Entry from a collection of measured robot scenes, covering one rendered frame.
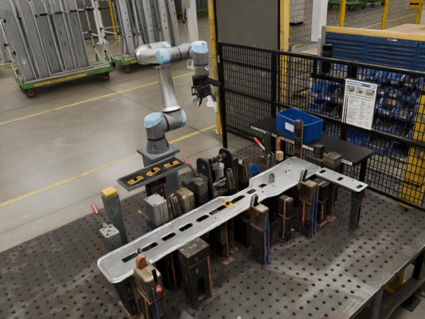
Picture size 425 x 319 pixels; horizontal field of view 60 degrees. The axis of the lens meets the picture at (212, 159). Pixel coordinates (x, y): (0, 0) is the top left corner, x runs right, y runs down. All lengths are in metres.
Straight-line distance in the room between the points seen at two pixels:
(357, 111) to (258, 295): 1.29
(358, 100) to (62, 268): 2.00
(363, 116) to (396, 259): 0.86
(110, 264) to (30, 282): 0.66
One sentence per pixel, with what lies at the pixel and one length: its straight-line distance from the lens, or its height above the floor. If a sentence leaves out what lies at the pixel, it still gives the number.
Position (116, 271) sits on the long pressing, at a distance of 1.69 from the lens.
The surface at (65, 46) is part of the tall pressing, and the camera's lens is 8.89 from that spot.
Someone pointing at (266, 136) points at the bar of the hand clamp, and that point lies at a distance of 2.25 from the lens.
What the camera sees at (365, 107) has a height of 1.29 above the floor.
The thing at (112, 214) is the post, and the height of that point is 1.04.
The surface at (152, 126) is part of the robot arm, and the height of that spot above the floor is 1.29.
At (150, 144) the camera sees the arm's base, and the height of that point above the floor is 1.16.
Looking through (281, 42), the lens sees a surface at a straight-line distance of 4.03.
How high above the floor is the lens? 2.12
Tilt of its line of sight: 28 degrees down
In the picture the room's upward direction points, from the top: 5 degrees counter-clockwise
